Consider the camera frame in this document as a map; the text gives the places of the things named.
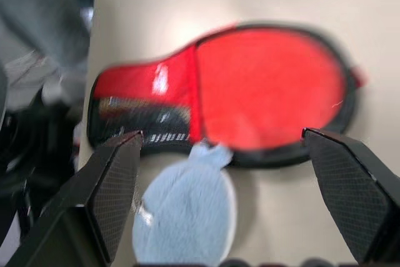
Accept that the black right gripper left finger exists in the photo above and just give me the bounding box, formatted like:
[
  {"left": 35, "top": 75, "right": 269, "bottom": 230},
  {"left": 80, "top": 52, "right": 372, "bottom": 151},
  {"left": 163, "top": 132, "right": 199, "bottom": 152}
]
[{"left": 6, "top": 129, "right": 144, "bottom": 267}]

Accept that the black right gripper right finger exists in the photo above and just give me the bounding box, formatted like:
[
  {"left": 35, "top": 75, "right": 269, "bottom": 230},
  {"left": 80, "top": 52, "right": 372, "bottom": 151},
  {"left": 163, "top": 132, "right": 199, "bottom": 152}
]
[{"left": 301, "top": 127, "right": 400, "bottom": 264}]

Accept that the fluffy pale blue plush charm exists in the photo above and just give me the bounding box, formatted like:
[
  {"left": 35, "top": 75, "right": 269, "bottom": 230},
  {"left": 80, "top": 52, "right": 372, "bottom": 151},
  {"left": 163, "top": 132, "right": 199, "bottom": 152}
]
[{"left": 131, "top": 138, "right": 239, "bottom": 266}]

